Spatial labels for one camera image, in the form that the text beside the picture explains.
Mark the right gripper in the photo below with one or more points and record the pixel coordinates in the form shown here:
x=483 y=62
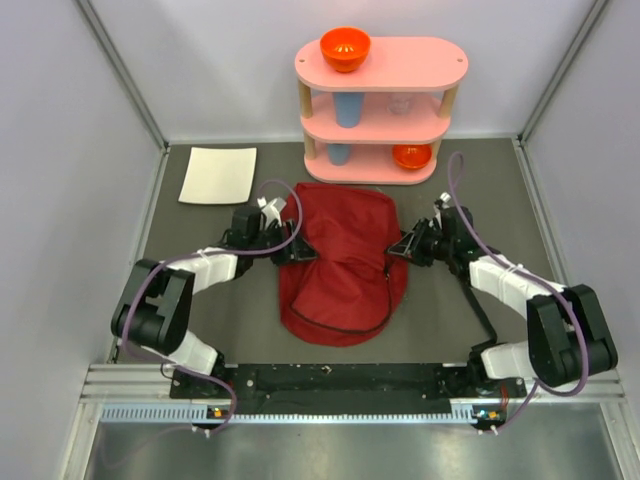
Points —
x=413 y=241

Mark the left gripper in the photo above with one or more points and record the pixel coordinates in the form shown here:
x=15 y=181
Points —
x=303 y=251

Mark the red student backpack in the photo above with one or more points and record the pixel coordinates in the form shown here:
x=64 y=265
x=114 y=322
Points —
x=350 y=292

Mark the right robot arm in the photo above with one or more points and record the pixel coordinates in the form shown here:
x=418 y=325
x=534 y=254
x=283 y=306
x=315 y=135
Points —
x=568 y=338

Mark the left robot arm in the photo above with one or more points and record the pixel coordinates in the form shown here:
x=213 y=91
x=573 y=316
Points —
x=154 y=309

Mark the orange bowl on bottom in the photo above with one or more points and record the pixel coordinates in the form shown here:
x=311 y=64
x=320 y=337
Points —
x=411 y=157

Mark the orange bowl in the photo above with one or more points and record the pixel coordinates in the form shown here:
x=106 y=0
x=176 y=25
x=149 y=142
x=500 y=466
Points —
x=411 y=157
x=345 y=48

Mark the lower blue cup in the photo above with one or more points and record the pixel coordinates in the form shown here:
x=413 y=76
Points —
x=338 y=153

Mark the blue cup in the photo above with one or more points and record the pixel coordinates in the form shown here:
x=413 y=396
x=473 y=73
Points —
x=338 y=153
x=348 y=107

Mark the white paper sheet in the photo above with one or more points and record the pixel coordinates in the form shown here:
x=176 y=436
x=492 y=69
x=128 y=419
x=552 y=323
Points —
x=218 y=176

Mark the pink three-tier shelf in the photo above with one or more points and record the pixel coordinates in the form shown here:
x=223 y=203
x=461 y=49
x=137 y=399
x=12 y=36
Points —
x=429 y=68

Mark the clear glass on shelf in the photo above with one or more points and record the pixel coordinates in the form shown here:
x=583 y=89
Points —
x=400 y=104

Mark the upper blue cup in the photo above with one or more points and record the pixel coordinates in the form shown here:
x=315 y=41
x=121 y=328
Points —
x=348 y=107

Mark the orange bowl on top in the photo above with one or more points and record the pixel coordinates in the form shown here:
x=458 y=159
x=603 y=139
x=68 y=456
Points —
x=345 y=48

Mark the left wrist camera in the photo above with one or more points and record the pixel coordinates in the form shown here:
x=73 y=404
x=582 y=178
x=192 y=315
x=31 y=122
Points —
x=271 y=209

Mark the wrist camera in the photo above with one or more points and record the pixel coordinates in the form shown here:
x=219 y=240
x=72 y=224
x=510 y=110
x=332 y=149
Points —
x=441 y=203
x=271 y=209

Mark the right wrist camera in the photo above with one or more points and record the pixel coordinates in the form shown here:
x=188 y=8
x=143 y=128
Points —
x=441 y=203

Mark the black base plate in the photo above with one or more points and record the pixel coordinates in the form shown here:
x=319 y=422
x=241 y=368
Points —
x=361 y=388

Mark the aluminium frame rail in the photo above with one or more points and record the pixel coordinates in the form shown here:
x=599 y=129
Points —
x=128 y=383

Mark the grey cable duct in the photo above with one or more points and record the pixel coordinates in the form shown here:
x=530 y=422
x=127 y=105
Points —
x=201 y=413

